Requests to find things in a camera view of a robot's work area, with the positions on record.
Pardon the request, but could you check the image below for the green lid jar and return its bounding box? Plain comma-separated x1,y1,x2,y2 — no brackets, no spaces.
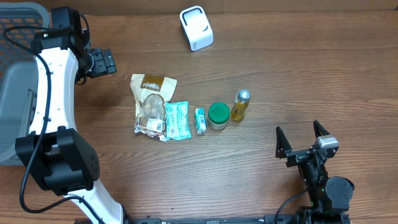
208,102,230,130

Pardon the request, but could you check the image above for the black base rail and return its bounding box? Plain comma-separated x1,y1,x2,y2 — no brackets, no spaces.
74,213,352,224

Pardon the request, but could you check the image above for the teal wipes packet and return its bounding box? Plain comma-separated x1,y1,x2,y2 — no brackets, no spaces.
165,101,192,141

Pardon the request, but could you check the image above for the small teal carton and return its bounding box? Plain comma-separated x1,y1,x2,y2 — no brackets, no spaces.
195,108,206,135

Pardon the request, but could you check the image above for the brown snack bag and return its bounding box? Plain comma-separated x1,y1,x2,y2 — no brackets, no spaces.
130,73,177,142

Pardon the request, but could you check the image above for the grey plastic mesh basket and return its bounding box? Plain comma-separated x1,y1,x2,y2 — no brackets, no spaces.
1,2,50,166

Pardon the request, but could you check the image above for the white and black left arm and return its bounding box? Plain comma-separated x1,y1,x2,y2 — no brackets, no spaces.
15,7,129,223

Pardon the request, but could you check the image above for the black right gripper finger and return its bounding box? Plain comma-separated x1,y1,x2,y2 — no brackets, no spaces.
313,120,330,138
275,126,292,158

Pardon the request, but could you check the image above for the yellow dish soap bottle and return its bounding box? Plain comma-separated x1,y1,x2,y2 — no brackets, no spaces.
231,89,251,121

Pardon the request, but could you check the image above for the white barcode scanner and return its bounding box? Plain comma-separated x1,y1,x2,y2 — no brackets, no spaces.
179,6,214,52

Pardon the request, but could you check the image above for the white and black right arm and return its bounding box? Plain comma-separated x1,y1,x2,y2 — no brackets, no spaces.
274,120,354,224

